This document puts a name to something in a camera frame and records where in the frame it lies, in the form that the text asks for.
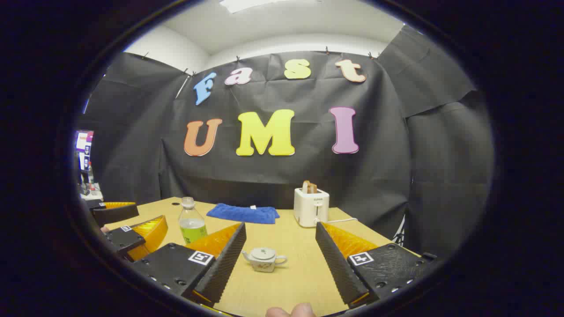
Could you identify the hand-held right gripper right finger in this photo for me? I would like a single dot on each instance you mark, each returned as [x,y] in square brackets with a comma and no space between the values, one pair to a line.
[337,268]

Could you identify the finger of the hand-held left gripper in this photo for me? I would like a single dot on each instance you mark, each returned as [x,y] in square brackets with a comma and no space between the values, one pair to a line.
[125,240]
[114,214]

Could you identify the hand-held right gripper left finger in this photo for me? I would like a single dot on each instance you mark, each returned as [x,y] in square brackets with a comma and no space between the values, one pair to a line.
[224,264]

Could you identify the white ceramic teacup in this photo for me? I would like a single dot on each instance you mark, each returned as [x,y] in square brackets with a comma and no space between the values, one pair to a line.
[264,265]

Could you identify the clear green label water bottle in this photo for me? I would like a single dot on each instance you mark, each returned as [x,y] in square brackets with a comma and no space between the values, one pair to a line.
[192,229]

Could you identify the small slim bottle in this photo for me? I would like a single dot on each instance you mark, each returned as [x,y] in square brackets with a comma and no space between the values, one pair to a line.
[91,176]

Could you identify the white side desk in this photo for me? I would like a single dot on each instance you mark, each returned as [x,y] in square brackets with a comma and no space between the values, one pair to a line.
[93,195]

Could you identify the blue folded towel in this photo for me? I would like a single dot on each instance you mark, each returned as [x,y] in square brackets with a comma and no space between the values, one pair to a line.
[242,214]

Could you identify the white toaster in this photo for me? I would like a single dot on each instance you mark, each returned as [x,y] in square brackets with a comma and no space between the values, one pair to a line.
[310,211]

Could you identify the computer monitor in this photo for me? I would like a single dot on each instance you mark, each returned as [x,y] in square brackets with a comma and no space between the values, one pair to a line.
[83,145]

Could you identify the toasted bread slice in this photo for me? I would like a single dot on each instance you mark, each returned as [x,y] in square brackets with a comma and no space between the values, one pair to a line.
[305,187]
[313,188]

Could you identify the black backdrop cloth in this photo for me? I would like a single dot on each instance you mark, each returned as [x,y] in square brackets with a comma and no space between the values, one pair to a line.
[308,176]

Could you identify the ceiling light panel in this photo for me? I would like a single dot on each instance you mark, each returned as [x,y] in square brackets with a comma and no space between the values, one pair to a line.
[246,4]

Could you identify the white lattice frame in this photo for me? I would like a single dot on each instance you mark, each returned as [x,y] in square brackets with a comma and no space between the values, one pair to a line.
[402,235]

